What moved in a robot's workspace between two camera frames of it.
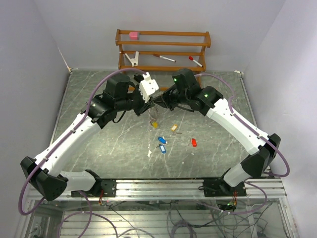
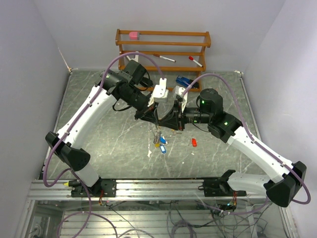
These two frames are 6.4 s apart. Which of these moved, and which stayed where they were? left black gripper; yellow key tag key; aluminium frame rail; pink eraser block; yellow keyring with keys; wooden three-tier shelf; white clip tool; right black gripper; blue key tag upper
Moved: right black gripper; yellow keyring with keys; left black gripper
Stayed: aluminium frame rail; wooden three-tier shelf; yellow key tag key; pink eraser block; blue key tag upper; white clip tool
